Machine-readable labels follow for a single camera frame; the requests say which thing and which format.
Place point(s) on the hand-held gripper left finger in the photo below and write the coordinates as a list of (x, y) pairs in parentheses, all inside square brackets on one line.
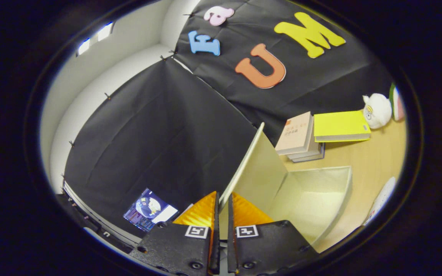
[(215, 253)]

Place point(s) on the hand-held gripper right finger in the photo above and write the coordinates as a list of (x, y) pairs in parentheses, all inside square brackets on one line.
[(231, 253)]

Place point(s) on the grey-green fabric storage box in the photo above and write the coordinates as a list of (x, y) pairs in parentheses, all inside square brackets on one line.
[(313, 199)]

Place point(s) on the white striped canvas shoe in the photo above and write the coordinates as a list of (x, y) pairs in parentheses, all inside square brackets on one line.
[(380, 199)]

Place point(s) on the blue picture screen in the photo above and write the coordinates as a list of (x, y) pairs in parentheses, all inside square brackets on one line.
[(148, 209)]

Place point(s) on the beige cover book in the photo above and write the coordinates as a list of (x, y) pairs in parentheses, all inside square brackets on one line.
[(294, 132)]

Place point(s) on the black backdrop cloth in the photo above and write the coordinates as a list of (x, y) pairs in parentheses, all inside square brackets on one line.
[(148, 134)]

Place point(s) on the yellow cover book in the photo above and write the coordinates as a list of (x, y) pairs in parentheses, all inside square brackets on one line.
[(340, 123)]

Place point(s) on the white plush toy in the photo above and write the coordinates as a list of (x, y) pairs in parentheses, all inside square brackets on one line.
[(378, 111)]

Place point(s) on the watermelon slice plush toy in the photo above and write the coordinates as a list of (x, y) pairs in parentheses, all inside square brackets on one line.
[(397, 105)]

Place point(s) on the long ceiling light panel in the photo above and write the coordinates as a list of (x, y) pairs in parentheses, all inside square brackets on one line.
[(105, 32)]

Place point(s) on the dark metal frame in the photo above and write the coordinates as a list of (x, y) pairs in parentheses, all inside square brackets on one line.
[(86, 218)]

